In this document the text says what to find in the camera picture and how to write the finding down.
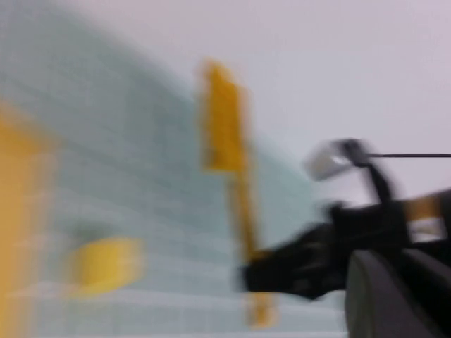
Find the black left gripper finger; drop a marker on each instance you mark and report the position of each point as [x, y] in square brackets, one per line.
[380, 303]

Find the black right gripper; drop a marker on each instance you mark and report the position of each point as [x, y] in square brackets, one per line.
[366, 229]

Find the yellow hand brush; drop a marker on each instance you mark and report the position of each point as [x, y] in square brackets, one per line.
[225, 123]

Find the small yellow foam cube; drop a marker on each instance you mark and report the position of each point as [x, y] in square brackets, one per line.
[105, 264]

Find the yellow plastic dustpan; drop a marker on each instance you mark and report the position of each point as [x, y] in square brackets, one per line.
[21, 211]

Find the teal grid-pattern tablecloth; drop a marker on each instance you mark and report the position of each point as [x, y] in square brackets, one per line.
[141, 176]

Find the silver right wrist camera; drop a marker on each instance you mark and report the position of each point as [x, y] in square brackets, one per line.
[327, 163]

